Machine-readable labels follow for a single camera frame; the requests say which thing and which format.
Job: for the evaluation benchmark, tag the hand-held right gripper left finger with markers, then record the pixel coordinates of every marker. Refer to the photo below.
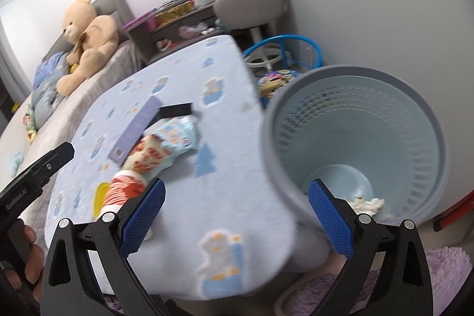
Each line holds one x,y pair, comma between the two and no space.
146,216

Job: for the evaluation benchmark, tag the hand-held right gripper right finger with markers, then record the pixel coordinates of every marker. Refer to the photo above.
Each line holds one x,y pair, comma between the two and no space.
329,216

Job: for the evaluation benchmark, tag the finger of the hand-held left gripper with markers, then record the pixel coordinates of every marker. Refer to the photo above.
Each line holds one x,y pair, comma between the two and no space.
52,164

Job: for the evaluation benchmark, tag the orange striped white cup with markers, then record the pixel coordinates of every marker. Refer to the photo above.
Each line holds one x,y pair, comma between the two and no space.
122,192

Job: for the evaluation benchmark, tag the yellow plastic lid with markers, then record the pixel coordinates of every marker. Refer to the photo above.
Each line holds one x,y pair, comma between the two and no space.
100,197

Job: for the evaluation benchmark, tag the red and white snack packet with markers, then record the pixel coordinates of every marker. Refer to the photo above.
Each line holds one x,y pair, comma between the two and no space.
148,156

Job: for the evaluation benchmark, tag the light blue printed packet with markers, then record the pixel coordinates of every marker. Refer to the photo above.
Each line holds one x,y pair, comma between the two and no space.
177,134

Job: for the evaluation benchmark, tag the purple cardboard box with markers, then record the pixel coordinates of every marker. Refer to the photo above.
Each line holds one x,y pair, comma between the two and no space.
137,127

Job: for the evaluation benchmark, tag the person's left hand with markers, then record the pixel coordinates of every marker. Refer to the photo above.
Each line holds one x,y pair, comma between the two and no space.
37,264

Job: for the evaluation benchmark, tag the crumpled white tissue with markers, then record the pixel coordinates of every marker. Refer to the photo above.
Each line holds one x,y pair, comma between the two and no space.
368,204

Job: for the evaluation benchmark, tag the small plush toy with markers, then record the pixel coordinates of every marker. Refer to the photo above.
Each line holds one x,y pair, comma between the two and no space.
30,123

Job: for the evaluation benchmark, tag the blue printed quilt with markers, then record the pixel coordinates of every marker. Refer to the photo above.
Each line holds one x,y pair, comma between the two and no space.
46,82

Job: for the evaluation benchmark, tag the small yellow toy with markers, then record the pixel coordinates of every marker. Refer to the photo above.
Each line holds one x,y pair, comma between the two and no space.
74,67

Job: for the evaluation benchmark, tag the small black box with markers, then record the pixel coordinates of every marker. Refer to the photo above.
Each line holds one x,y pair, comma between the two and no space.
176,109

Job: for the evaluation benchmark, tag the red and black object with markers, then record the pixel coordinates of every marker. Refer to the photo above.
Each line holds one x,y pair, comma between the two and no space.
451,214

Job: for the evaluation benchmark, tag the purple fluffy rug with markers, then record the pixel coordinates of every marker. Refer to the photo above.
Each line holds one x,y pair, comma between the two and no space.
440,275

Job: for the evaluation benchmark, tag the beige teddy bear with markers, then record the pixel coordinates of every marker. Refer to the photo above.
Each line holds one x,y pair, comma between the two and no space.
94,38

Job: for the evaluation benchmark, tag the light blue printed blanket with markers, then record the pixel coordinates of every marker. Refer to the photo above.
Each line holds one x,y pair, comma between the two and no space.
222,97

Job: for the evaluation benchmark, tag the colourful round toy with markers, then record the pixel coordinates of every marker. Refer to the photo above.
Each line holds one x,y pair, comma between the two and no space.
277,79

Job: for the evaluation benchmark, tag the pink storage box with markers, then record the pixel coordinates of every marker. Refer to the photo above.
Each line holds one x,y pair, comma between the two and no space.
142,19

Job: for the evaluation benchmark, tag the grey bed headboard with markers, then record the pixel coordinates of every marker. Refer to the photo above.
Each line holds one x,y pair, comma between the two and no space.
111,3

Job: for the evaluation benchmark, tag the grey desk shelf unit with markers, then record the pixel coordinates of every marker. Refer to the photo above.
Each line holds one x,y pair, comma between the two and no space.
174,31

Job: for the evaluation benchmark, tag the white plastic bag red print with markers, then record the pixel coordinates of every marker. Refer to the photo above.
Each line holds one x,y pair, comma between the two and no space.
192,31

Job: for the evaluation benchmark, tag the gold yellow box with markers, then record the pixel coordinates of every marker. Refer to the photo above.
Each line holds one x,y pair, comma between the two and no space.
174,12

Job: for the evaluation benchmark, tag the blue cloth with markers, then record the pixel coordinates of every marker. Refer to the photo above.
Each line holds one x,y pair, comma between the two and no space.
219,22

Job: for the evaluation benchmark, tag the grey round-back chair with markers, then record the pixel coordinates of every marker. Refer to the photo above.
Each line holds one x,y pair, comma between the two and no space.
248,3

